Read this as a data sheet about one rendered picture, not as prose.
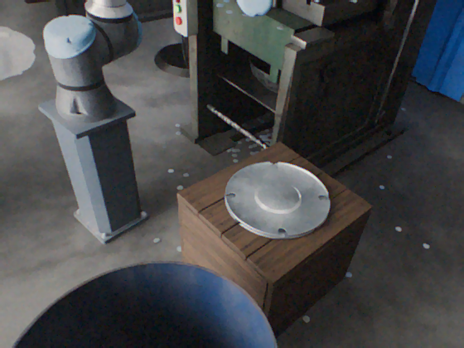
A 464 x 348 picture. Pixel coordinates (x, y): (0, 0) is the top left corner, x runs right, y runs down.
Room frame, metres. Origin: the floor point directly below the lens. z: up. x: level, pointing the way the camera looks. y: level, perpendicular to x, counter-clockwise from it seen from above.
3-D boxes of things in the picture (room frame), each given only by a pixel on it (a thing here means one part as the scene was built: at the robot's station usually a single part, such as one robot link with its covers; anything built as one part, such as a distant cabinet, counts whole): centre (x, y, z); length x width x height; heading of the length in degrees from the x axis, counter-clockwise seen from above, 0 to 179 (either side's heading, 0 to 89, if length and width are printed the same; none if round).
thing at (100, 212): (0.96, 0.55, 0.23); 0.19 x 0.19 x 0.45; 55
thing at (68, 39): (0.97, 0.55, 0.62); 0.13 x 0.12 x 0.14; 160
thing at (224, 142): (1.46, 0.09, 0.14); 0.59 x 0.10 x 0.05; 141
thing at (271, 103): (1.57, 0.00, 0.31); 0.43 x 0.42 x 0.01; 51
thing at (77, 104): (0.96, 0.55, 0.50); 0.15 x 0.15 x 0.10
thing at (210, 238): (0.82, -0.02, 0.18); 0.40 x 0.38 x 0.35; 141
